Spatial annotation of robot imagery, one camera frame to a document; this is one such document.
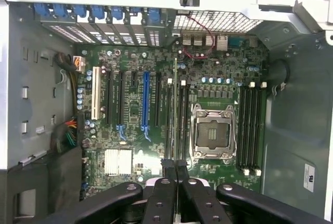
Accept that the black plastic fan shroud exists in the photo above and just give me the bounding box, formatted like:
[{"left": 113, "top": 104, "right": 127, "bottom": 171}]
[{"left": 0, "top": 146, "right": 85, "bottom": 224}]

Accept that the blue expansion slot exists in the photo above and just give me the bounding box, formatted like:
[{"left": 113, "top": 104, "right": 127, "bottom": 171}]
[{"left": 141, "top": 71, "right": 152, "bottom": 142}]

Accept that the white power connector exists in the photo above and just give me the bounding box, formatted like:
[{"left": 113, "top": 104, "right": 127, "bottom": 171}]
[{"left": 73, "top": 55, "right": 86, "bottom": 73}]

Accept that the thin red wire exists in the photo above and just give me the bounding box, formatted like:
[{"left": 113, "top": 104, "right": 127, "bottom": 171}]
[{"left": 183, "top": 13, "right": 217, "bottom": 60}]

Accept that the coloured wire bundle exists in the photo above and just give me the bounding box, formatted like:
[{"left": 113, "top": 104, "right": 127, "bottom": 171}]
[{"left": 50, "top": 118, "right": 79, "bottom": 154}]

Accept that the long black expansion slot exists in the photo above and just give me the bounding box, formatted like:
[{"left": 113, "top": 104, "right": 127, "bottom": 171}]
[
  {"left": 106, "top": 68, "right": 114, "bottom": 122},
  {"left": 154, "top": 72, "right": 162, "bottom": 128},
  {"left": 117, "top": 70, "right": 126, "bottom": 138}
]

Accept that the green motherboard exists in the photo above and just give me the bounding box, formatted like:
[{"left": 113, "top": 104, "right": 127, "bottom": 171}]
[{"left": 76, "top": 34, "right": 270, "bottom": 201}]

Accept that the white expansion slot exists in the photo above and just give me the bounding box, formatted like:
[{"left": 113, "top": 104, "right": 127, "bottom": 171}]
[{"left": 91, "top": 67, "right": 101, "bottom": 121}]

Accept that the black open PC case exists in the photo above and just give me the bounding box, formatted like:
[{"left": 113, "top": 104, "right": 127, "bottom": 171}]
[{"left": 0, "top": 0, "right": 333, "bottom": 224}]

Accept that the silver finned heatsink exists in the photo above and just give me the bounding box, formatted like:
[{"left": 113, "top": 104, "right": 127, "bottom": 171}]
[{"left": 104, "top": 149, "right": 133, "bottom": 177}]

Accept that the metal CPU socket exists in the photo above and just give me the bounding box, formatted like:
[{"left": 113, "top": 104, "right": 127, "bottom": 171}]
[{"left": 190, "top": 104, "right": 237, "bottom": 166}]

